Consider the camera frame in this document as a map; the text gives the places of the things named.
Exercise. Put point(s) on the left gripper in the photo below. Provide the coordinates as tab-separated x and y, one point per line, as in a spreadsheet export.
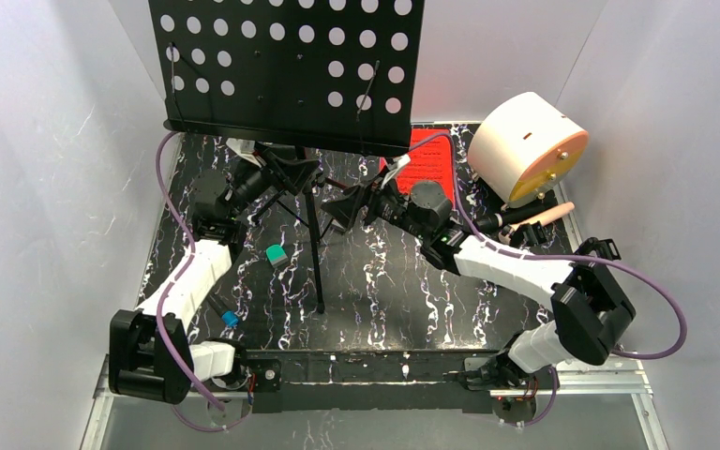
266	169

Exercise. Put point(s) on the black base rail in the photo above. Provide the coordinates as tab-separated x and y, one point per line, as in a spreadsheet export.
366	379

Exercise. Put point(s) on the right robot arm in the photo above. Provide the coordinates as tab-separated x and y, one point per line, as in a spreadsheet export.
590	310

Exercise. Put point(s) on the red sheet music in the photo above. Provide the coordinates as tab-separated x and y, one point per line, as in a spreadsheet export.
431	161

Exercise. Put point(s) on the tall black mic stand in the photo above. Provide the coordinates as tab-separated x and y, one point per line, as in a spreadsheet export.
528	235

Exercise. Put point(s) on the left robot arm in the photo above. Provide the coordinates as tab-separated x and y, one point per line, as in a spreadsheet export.
150	356

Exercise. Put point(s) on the blue small block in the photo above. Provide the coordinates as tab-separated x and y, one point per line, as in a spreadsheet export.
225	313

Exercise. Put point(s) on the white round drum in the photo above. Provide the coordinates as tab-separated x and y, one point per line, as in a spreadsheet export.
525	147

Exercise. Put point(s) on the green small block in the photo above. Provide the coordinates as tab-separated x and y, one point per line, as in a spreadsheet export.
276	255

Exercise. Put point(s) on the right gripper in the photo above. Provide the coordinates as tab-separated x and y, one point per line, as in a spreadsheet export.
371	204

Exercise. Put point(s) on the pink-headed microphone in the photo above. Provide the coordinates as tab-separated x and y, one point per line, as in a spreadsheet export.
552	214

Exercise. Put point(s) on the black music stand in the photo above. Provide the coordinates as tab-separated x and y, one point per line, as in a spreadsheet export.
333	75

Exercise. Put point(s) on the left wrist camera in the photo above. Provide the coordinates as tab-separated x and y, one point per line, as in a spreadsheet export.
245	149

